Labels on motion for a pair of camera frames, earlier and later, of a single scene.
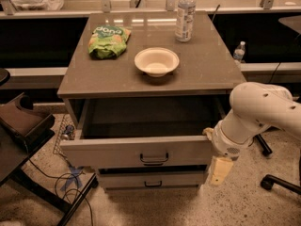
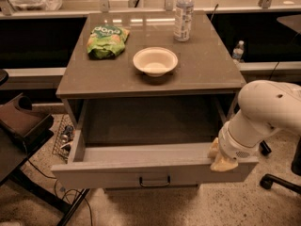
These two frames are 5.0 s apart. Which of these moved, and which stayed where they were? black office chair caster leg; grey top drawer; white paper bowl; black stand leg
Moved: grey top drawer
Stayed: white paper bowl; black stand leg; black office chair caster leg
